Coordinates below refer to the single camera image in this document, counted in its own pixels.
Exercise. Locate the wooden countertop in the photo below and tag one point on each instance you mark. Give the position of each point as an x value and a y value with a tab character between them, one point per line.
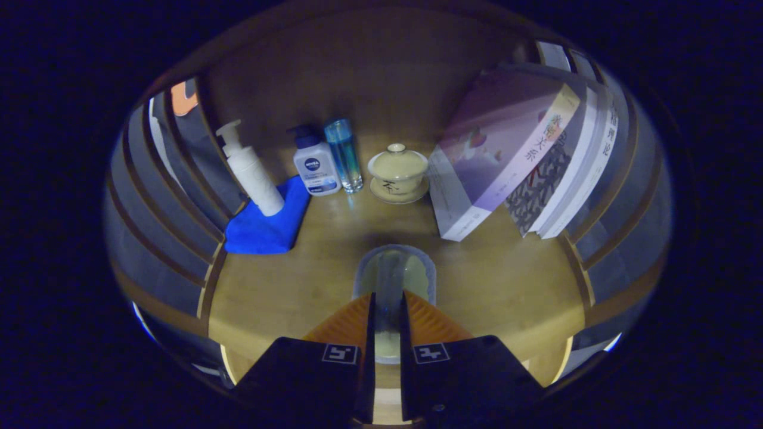
286	286

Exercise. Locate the white pump bottle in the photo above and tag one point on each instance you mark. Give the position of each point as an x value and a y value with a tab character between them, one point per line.
253	173

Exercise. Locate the clear teal bottle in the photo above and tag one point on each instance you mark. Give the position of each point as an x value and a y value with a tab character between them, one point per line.
346	155

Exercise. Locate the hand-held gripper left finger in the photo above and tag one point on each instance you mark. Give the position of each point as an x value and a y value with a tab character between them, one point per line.
368	357

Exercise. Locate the beige lidded tea cup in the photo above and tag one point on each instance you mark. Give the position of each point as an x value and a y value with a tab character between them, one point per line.
398	173

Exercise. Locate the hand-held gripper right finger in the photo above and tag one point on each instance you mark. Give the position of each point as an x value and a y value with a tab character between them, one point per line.
406	357

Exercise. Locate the white book with black text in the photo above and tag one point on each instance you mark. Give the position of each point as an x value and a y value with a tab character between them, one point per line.
603	149

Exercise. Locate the wooden cabinet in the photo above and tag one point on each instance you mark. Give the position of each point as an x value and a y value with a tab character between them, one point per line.
357	71

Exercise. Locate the white bottle blue cap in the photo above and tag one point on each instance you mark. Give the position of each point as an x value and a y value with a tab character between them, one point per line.
315	171

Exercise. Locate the blue folded cloth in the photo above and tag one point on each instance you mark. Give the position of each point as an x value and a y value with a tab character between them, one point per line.
265	231

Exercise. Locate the purple book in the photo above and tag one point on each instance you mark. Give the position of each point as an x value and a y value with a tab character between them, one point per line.
495	149

